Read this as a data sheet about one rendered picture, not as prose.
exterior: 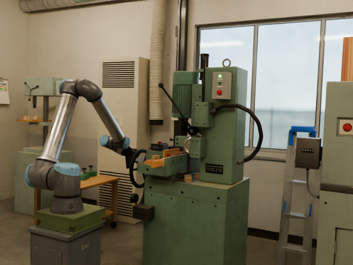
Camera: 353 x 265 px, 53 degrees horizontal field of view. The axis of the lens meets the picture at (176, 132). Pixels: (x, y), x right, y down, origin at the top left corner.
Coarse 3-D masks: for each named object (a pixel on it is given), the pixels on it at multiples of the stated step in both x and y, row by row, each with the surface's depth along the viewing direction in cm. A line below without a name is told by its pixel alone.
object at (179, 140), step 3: (177, 138) 239; (180, 138) 239; (183, 138) 237; (186, 138) 236; (177, 141) 240; (180, 141) 239; (183, 141) 238; (177, 144) 240; (180, 144) 239; (183, 144) 238; (183, 147) 241
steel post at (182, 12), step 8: (184, 0) 366; (184, 8) 366; (184, 16) 367; (184, 24) 367; (176, 32) 371; (184, 32) 367; (176, 40) 372; (184, 40) 368; (176, 48) 372; (184, 48) 369; (176, 56) 373; (184, 56) 370; (176, 64) 373; (184, 64) 371; (176, 120) 376; (176, 128) 376
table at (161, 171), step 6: (186, 162) 238; (192, 162) 245; (198, 162) 254; (138, 168) 224; (144, 168) 222; (150, 168) 220; (156, 168) 218; (162, 168) 215; (168, 168) 216; (174, 168) 223; (180, 168) 230; (186, 168) 238; (192, 168) 246; (150, 174) 220; (156, 174) 218; (162, 174) 215; (168, 174) 217
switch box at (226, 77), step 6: (216, 72) 210; (222, 72) 208; (228, 72) 206; (216, 78) 210; (222, 78) 208; (228, 78) 207; (216, 84) 210; (222, 84) 208; (228, 84) 207; (216, 90) 210; (222, 90) 208; (228, 90) 208; (216, 96) 210; (222, 96) 208; (228, 96) 208
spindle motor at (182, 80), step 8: (176, 72) 233; (184, 72) 230; (192, 72) 231; (176, 80) 233; (184, 80) 230; (192, 80) 231; (176, 88) 233; (184, 88) 231; (176, 96) 233; (184, 96) 231; (176, 104) 233; (184, 104) 232; (176, 112) 234; (184, 112) 232
